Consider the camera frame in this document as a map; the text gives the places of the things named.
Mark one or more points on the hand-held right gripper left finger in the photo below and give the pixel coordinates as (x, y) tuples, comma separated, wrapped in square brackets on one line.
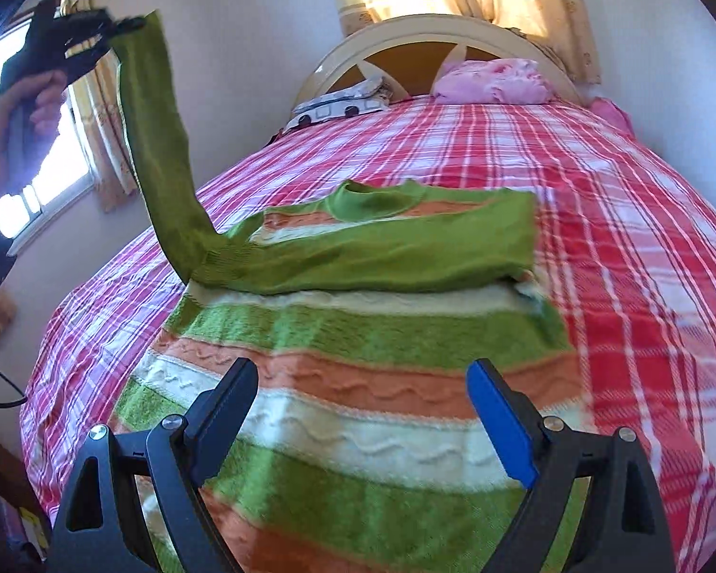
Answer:
[(227, 413)]

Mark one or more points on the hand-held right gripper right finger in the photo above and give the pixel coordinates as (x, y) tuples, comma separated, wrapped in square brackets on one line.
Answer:
[(504, 424)]

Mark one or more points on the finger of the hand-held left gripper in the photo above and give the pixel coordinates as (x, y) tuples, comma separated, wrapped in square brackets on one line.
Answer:
[(125, 24)]

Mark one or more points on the green striped knit sweater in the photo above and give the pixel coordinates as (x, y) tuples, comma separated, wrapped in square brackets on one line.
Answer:
[(364, 334)]

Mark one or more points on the person's left hand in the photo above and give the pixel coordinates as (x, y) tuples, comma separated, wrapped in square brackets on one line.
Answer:
[(48, 101)]

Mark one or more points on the beige floral curtain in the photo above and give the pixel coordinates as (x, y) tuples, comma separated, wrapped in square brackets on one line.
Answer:
[(104, 131), (513, 0)]

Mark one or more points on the white framed window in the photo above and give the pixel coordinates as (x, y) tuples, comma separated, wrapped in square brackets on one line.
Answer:
[(65, 173)]

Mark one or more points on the red plaid bed sheet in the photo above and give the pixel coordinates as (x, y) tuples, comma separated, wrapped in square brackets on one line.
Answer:
[(632, 310)]

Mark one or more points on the cream wooden headboard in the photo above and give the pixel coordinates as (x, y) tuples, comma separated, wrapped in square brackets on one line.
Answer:
[(346, 54)]

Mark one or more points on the white patterned pillow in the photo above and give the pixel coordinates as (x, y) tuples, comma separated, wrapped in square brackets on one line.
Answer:
[(340, 104)]

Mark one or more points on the pink cloth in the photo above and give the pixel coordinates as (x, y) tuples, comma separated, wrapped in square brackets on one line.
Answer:
[(611, 114)]

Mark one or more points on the pink pillow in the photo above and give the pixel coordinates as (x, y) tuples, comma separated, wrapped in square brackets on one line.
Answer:
[(489, 80)]

